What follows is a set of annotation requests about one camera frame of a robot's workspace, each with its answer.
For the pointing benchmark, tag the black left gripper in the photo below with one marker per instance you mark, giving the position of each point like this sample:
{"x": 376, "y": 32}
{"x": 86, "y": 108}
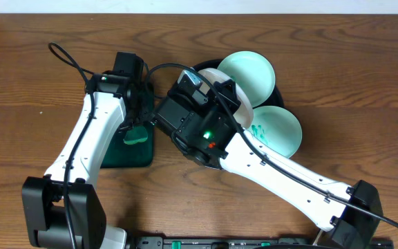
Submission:
{"x": 135, "y": 113}

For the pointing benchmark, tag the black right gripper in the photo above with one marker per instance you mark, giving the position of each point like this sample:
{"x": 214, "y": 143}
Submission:
{"x": 232, "y": 99}

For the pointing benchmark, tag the white plate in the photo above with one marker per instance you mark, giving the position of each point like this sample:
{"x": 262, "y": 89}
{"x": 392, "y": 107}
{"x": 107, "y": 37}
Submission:
{"x": 244, "y": 115}

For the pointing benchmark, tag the green scrubbing sponge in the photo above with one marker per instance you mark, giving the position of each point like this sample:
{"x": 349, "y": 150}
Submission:
{"x": 136, "y": 135}

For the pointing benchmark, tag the mint green plate front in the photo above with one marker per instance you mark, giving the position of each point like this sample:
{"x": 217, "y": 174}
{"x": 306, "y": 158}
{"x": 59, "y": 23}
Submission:
{"x": 277, "y": 128}

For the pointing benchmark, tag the mint green plate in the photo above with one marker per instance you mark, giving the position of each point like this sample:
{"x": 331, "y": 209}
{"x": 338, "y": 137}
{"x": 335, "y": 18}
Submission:
{"x": 277, "y": 128}
{"x": 252, "y": 72}

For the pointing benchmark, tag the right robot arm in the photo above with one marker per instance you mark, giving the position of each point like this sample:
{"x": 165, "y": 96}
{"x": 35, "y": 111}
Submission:
{"x": 347, "y": 216}

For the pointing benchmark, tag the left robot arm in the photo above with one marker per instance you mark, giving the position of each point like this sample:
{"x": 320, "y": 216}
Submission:
{"x": 61, "y": 208}

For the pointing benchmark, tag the black rectangular water tray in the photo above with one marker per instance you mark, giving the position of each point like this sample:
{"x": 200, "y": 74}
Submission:
{"x": 120, "y": 155}

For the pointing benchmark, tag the black round tray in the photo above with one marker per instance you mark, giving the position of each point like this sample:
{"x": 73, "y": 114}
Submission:
{"x": 275, "y": 99}

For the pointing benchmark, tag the mint green plate rear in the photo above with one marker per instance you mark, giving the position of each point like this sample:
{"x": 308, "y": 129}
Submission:
{"x": 252, "y": 72}

